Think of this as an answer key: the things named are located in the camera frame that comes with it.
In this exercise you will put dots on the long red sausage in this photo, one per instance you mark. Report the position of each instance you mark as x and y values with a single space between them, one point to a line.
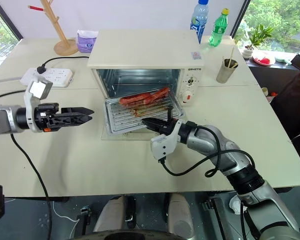
135 98

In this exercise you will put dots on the black power plug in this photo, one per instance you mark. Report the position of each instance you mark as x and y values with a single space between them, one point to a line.
41 70

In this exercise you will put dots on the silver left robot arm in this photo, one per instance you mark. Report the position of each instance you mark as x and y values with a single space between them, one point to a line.
1 120

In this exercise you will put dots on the small white oven knob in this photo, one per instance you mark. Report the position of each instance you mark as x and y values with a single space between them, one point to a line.
191 81

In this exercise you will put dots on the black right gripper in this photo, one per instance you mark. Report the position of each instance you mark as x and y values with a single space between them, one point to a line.
168 127

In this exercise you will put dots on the cream toaster oven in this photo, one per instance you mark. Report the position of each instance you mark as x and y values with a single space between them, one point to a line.
142 47

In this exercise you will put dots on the white power strip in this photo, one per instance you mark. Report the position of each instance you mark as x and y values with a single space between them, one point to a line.
57 76

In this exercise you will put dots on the red stick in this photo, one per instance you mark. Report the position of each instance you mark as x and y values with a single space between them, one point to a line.
36 8

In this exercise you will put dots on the white oven knob red mark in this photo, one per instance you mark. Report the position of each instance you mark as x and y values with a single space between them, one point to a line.
186 97

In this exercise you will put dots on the silver metal baking tray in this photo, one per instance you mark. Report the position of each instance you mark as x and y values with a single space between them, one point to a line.
125 117

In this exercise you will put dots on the pink square sticker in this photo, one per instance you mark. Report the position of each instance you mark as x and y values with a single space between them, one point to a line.
196 55

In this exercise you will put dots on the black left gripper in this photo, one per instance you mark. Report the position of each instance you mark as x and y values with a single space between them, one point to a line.
48 117

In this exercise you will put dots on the glass toaster oven door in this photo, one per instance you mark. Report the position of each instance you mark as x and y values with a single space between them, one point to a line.
125 137

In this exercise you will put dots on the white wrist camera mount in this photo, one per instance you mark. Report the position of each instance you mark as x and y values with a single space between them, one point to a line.
37 90
162 146

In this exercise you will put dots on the short wooden stick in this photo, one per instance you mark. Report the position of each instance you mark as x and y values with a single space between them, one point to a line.
233 66

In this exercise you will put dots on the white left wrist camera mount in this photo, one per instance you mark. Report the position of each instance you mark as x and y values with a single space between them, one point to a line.
37 90

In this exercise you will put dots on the green soda bottle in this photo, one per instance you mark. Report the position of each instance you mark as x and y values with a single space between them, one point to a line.
218 30

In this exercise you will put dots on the purple tissue pack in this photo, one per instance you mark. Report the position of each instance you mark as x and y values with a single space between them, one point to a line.
86 42

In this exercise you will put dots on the dark red chair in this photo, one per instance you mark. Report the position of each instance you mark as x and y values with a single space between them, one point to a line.
292 100

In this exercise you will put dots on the pale green bowl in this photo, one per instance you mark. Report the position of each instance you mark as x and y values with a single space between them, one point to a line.
282 58

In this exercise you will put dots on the curved red sausage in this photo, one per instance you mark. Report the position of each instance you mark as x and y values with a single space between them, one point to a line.
158 94

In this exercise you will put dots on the long wooden stick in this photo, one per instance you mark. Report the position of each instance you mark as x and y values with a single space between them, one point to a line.
231 56

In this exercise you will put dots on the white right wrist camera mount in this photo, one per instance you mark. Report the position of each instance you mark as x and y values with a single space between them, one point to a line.
162 146

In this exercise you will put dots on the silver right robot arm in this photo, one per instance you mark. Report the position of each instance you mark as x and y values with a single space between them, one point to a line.
215 147

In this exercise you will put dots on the white plate with red food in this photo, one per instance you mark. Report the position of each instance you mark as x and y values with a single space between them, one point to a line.
263 60

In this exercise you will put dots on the potted green plant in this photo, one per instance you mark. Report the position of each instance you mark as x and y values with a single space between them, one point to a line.
258 37

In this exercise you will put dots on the metal cup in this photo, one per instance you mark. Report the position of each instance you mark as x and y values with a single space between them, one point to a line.
226 72

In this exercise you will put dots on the wooden mug tree stand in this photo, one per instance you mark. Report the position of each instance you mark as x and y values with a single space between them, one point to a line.
61 37

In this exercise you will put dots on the blue label water bottle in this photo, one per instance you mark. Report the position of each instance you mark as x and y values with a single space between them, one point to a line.
199 20

